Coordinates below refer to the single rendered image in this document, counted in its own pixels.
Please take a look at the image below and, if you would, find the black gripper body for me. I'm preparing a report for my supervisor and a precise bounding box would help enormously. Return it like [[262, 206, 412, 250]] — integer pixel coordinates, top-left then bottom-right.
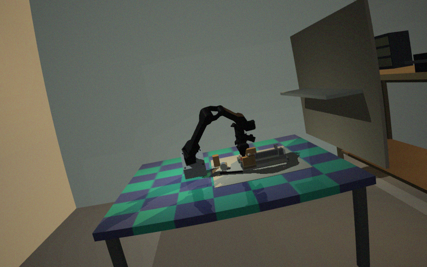
[[235, 133, 249, 150]]

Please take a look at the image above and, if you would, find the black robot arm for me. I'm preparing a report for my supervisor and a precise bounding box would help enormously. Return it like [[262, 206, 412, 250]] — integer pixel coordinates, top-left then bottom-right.
[[181, 105, 256, 166]]

